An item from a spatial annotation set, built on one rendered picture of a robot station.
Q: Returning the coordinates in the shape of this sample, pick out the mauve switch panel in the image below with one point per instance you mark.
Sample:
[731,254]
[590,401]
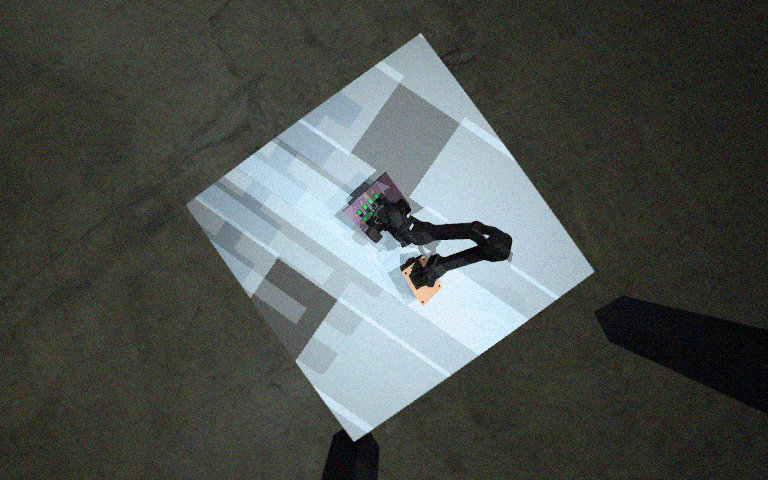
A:
[381,192]

